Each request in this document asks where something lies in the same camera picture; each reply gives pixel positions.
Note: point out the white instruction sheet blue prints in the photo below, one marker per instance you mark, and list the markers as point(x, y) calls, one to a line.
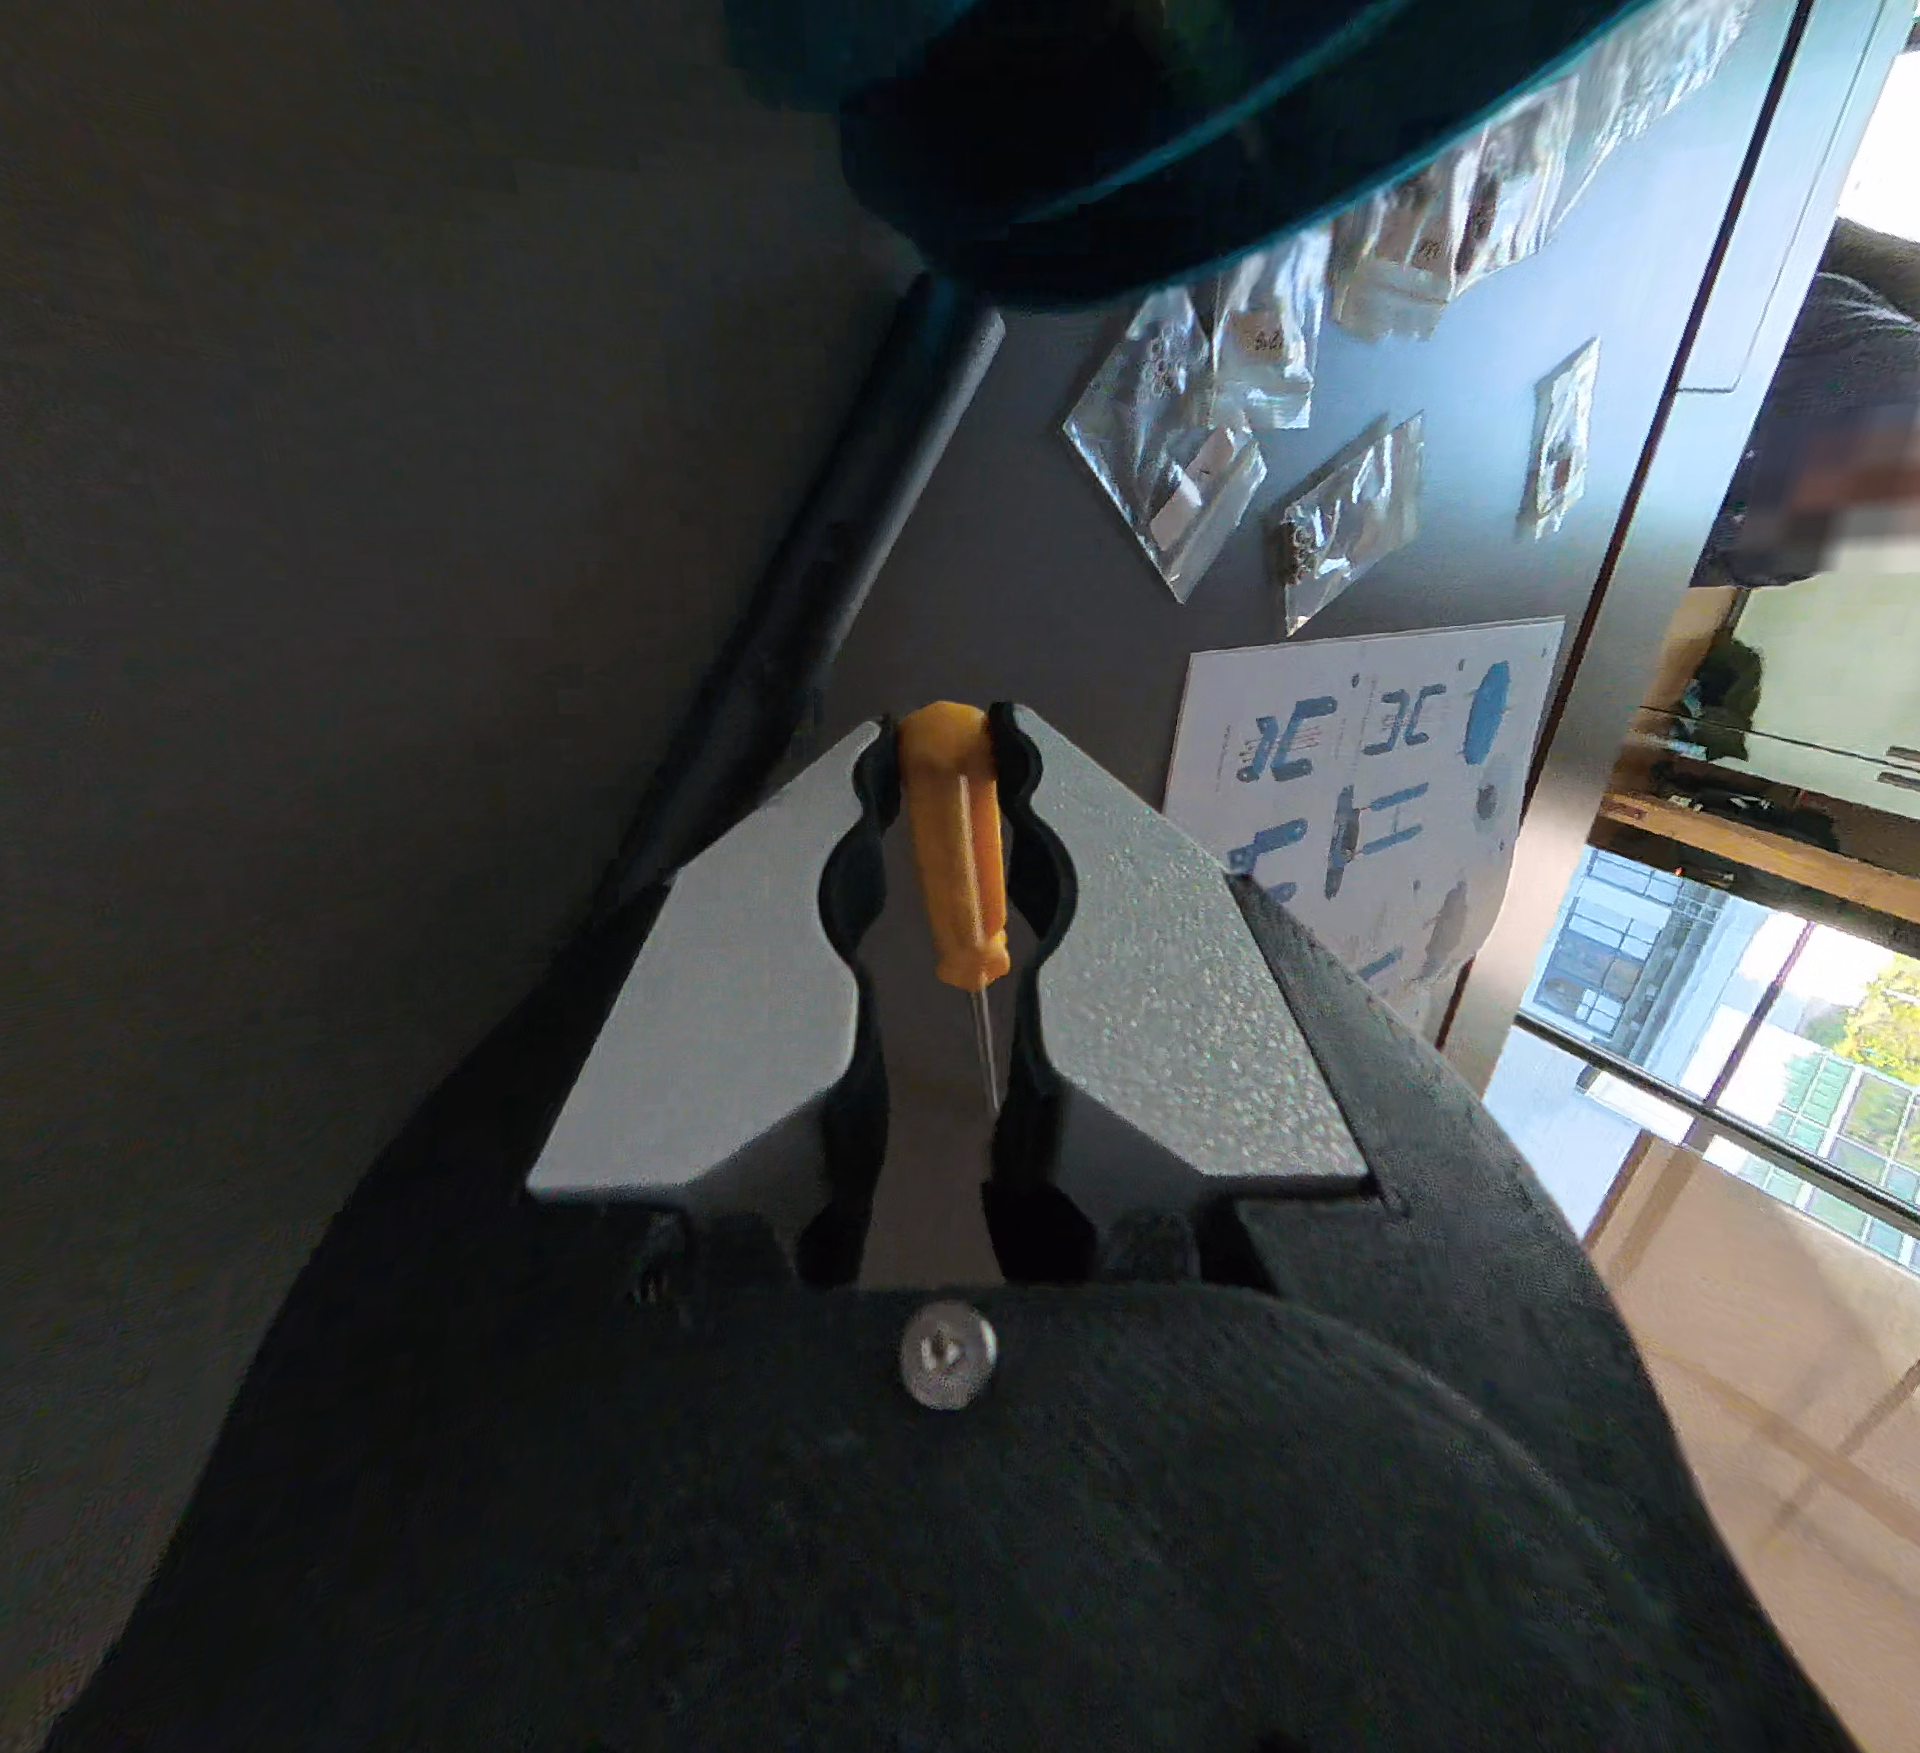
point(1352, 792)

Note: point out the clear plastic hardware bag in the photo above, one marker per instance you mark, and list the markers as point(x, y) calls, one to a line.
point(1161, 432)
point(1357, 522)
point(1562, 441)
point(1270, 341)

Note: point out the dark grey rail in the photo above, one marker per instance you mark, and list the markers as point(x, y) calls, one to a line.
point(839, 539)

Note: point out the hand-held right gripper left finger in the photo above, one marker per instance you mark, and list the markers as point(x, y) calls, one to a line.
point(704, 989)

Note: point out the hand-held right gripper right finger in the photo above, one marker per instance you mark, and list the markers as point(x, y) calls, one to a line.
point(1184, 1001)

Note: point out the dark grey desk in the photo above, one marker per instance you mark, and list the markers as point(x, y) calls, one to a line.
point(1035, 644)

